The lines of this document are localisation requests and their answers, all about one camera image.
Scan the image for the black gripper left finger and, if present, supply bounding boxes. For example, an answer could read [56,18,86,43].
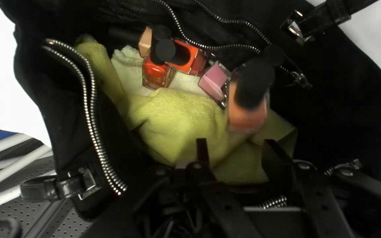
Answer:
[183,138,261,238]

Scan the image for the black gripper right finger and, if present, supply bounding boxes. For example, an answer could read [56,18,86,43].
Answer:
[261,139,355,238]

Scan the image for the pink nail polish bottle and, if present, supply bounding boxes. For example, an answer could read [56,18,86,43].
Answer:
[197,60,232,110]

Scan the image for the yellow cloth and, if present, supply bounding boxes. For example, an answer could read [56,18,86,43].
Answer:
[74,35,299,186]

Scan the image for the black bag with strap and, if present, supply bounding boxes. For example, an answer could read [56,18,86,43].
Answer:
[0,0,381,238]

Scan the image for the grey perforated base plate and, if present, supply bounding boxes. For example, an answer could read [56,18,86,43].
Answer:
[0,154,95,238]

